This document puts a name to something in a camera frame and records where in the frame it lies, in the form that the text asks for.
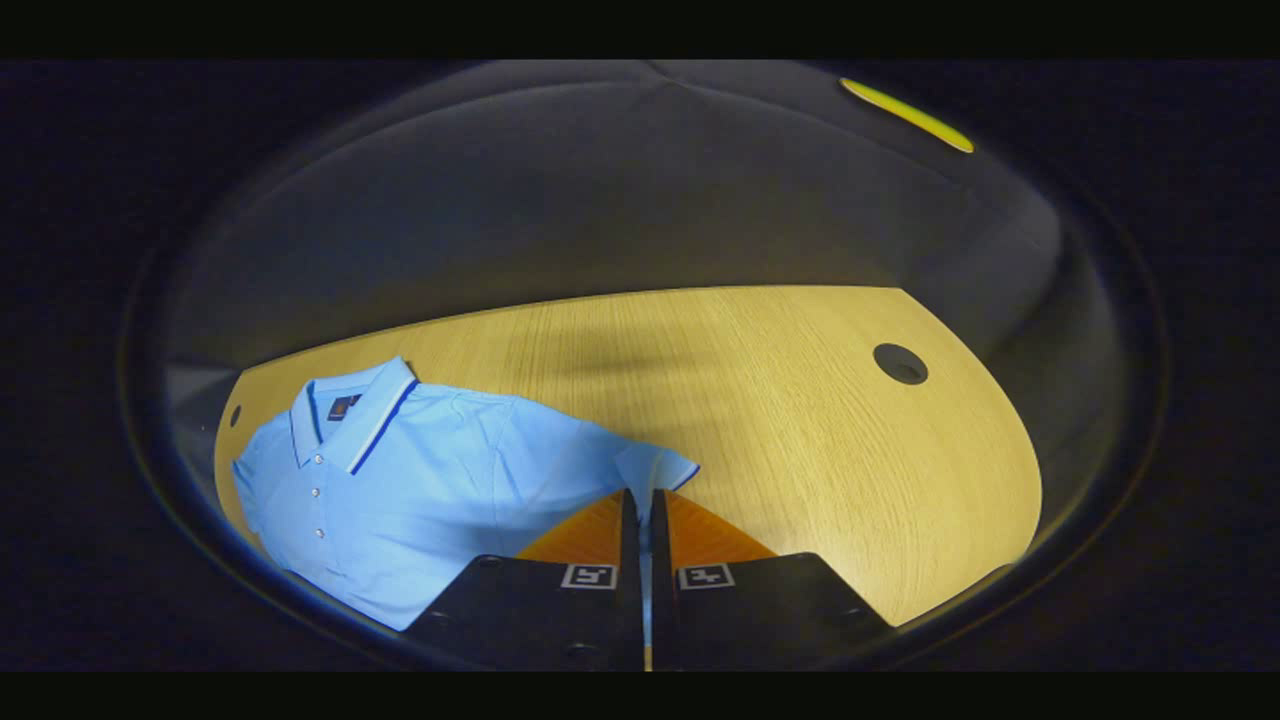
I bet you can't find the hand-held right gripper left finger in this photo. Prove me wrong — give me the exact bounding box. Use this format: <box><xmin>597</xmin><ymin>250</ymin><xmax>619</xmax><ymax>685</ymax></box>
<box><xmin>405</xmin><ymin>488</ymin><xmax>646</xmax><ymax>671</ymax></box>

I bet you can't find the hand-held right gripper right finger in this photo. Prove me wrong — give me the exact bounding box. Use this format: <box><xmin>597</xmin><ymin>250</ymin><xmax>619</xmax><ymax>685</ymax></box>
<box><xmin>650</xmin><ymin>488</ymin><xmax>893</xmax><ymax>671</ymax></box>

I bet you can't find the light blue T-shirt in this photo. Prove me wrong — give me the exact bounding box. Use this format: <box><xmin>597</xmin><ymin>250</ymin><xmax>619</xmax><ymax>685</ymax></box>
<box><xmin>232</xmin><ymin>356</ymin><xmax>701</xmax><ymax>633</ymax></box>

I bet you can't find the black backdrop cloth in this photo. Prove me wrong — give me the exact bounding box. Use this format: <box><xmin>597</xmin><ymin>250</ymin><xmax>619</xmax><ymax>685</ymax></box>
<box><xmin>150</xmin><ymin>60</ymin><xmax>1141</xmax><ymax>521</ymax></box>

